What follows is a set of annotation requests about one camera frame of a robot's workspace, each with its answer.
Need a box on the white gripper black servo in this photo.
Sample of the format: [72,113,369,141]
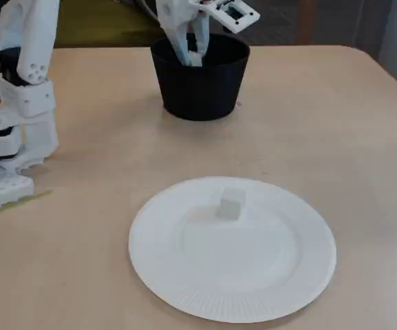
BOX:
[155,0,211,67]

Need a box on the black pot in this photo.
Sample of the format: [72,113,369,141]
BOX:
[149,33,251,122]

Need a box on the white paper plate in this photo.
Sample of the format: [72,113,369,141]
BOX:
[128,176,338,324]

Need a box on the olive green sofa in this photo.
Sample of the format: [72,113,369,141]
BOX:
[55,0,161,47]

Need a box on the brown wooden post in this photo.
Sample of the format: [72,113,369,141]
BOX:
[296,0,319,45]

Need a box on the yellow-green base plate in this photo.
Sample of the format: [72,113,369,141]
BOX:
[0,190,53,221]

